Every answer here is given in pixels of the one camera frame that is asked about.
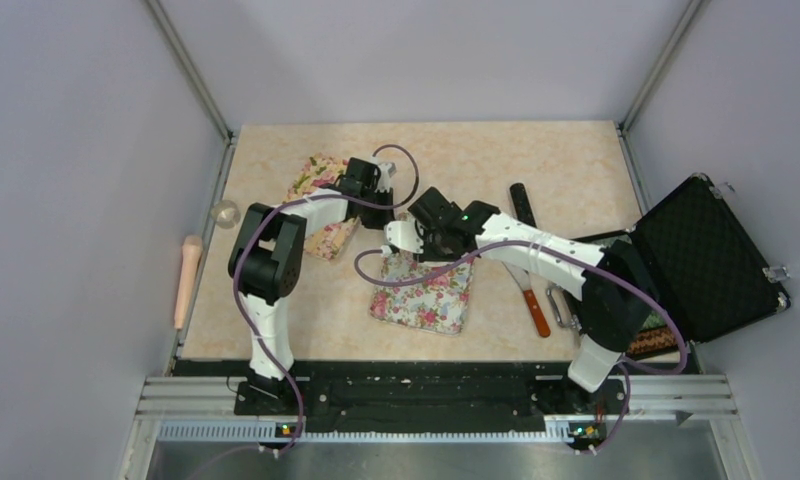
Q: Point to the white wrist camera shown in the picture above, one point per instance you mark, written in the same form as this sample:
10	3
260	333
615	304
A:
386	170
406	236

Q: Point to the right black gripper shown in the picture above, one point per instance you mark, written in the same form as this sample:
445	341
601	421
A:
428	256

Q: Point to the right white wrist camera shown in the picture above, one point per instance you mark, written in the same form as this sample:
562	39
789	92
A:
406	236

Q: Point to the yellow floral cloth pad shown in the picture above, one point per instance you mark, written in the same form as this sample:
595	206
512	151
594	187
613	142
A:
327	232

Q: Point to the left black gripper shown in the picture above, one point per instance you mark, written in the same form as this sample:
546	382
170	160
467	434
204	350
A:
378	223

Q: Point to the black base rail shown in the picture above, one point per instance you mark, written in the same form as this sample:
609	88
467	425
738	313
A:
421	402

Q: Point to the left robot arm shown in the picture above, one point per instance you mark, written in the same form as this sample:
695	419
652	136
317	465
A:
266	259

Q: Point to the open black poker chip case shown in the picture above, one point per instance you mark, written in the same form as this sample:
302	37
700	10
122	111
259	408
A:
709	275

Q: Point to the metal scraper with red handle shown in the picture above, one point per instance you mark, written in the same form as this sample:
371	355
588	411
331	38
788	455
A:
523	281

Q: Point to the black ridged rolling stick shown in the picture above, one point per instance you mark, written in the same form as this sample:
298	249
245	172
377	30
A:
521	205

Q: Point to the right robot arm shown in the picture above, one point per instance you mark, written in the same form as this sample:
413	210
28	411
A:
611	285

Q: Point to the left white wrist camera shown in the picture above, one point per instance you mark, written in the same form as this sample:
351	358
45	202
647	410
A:
386	170

